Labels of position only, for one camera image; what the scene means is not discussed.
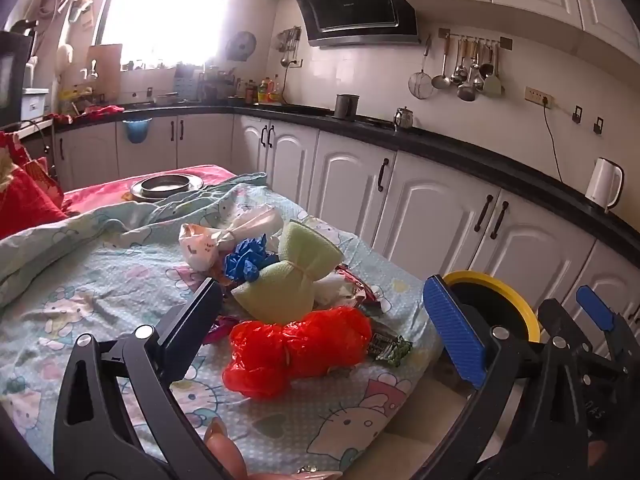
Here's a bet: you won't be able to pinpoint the black bin with yellow rim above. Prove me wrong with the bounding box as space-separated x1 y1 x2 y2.
442 271 542 346

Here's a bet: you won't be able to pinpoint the row of hanging metal utensils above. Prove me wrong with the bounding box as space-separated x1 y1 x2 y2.
431 29 513 103

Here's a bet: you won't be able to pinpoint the red plastic bag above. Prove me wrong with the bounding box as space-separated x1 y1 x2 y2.
222 306 373 401

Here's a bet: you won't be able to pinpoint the purple snack wrapper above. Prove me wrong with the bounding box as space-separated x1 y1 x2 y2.
202 315 241 345

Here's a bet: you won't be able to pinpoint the black microwave oven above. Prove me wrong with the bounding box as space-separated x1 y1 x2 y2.
0 30 33 128

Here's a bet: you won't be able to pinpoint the blue plastic basin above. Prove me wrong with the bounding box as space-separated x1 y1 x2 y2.
122 119 152 145

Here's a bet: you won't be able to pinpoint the window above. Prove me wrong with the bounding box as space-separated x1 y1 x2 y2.
95 0 236 63

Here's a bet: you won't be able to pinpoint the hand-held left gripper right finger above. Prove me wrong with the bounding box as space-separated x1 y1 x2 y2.
423 275 593 480

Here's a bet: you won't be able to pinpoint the wall socket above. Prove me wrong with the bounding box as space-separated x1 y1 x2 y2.
525 86 555 110

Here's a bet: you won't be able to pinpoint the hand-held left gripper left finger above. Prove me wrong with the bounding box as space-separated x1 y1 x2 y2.
52 278 236 480

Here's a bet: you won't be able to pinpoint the small red rag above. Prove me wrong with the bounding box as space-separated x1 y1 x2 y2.
84 104 126 120

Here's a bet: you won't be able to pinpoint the metal basin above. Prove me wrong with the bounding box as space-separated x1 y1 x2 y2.
130 174 205 203

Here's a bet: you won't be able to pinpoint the white lower cabinets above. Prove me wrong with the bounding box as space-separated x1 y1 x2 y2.
52 112 640 341

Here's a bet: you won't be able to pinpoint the wooden cutting board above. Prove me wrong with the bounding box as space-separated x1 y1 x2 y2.
87 44 122 103

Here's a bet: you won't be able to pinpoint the black countertop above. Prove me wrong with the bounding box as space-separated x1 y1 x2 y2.
50 102 640 256

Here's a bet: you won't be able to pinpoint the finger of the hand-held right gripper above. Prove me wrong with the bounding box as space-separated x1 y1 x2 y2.
575 285 640 361

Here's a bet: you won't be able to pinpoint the black power cable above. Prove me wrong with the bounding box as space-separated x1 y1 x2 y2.
542 102 566 186

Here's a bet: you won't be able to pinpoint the metal pot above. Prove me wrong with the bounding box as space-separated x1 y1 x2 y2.
335 93 362 121

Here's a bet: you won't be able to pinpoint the white plastic bag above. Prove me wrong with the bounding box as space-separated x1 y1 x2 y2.
179 207 283 272

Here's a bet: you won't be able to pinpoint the long red snack wrapper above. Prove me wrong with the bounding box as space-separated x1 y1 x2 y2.
334 264 396 317

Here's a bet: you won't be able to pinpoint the green and silver wrapper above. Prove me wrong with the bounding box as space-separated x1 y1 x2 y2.
367 330 413 367

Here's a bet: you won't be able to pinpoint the red table cover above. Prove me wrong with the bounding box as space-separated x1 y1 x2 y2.
60 164 236 217

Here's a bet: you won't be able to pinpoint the blue plastic bag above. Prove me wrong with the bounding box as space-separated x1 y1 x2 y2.
224 234 278 283

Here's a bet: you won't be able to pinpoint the cartoon cat printed blanket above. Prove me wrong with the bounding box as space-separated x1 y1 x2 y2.
0 172 446 480

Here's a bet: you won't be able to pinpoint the wire mesh strainer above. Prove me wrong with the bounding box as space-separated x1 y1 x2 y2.
408 35 434 101

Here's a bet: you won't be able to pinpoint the person's left hand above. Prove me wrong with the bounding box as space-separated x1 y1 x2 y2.
204 417 346 480

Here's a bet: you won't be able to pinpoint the white storage box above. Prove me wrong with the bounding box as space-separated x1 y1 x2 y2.
22 87 50 116

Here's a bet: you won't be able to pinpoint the black range hood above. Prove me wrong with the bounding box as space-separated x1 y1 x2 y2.
287 0 420 48

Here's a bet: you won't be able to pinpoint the red floral cloth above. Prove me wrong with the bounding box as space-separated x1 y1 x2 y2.
0 130 68 241

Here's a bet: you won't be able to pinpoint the white electric kettle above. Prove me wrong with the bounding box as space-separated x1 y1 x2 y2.
585 157 625 212

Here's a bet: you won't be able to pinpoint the green bag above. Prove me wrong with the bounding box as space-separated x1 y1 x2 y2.
231 220 345 325

